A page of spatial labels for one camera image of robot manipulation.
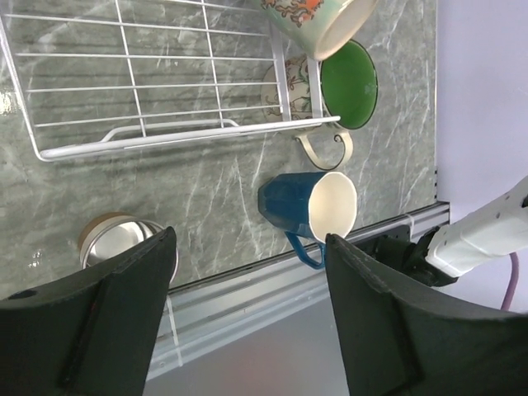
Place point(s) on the beige patterned mug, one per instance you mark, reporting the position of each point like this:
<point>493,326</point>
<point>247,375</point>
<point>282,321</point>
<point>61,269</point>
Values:
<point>319,27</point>

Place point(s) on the green interior floral mug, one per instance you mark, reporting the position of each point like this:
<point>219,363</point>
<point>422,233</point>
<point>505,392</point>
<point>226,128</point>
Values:
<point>349,89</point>

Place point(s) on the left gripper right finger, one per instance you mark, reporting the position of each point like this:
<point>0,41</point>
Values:
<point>400,337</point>

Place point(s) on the stainless steel cup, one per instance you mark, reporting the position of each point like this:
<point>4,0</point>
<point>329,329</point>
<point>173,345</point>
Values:
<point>111,234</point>

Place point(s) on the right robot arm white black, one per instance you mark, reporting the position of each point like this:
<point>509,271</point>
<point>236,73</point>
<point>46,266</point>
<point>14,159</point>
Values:
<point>495,230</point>

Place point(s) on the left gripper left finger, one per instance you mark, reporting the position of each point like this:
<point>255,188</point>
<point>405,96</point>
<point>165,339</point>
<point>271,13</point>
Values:
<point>90,333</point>

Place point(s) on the aluminium mounting rail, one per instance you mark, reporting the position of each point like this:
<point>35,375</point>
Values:
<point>237,274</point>

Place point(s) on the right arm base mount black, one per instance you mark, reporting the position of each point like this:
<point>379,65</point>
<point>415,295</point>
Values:
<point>409,259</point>

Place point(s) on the dark blue faceted mug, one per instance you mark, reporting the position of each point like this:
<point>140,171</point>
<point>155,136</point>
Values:
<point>307,206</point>

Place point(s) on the white wire dish rack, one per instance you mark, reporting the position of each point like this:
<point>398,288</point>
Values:
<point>93,78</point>

